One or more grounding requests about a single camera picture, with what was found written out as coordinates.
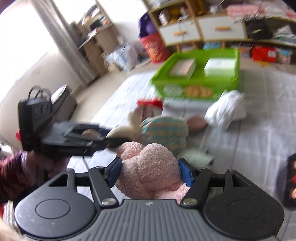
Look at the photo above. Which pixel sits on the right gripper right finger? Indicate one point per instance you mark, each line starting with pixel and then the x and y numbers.
pixel 192 182

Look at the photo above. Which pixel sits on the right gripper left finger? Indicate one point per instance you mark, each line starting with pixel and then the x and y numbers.
pixel 102 179

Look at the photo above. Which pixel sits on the pink fringed cloth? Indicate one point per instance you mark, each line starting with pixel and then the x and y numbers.
pixel 245 12

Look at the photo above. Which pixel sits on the wooden bookshelf desk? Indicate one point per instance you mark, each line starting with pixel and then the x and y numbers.
pixel 98 37

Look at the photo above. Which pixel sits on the white cloth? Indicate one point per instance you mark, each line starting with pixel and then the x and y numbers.
pixel 229 107

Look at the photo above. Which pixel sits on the red white santa plush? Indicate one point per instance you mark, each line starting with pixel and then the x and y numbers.
pixel 149 108

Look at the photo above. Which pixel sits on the red round bag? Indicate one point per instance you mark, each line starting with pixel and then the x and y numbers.
pixel 155 48

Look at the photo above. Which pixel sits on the red cardboard box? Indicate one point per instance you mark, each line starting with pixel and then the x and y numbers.
pixel 264 53

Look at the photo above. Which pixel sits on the teal orange knitted plush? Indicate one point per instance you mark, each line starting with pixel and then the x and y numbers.
pixel 168 131

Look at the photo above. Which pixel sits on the brown round pad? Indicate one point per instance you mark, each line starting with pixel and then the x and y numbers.
pixel 196 124

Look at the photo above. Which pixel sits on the mint green fluffy towel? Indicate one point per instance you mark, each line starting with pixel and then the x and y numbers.
pixel 197 158

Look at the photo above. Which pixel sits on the wooden white TV cabinet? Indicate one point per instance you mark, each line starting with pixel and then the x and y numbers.
pixel 192 22

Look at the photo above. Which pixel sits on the grey checked blanket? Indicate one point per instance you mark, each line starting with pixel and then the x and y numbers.
pixel 249 174

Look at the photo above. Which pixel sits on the green plastic storage bin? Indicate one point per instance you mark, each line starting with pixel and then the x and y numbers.
pixel 198 86

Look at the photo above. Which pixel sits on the black bag on shelf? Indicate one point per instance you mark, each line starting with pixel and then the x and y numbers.
pixel 258 30

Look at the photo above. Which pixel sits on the large white foam block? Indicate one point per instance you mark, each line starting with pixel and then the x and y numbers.
pixel 220 67

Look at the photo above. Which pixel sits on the pink plush toy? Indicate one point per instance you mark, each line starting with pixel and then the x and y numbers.
pixel 149 172

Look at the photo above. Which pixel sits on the person left hand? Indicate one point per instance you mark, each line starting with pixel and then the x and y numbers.
pixel 35 165

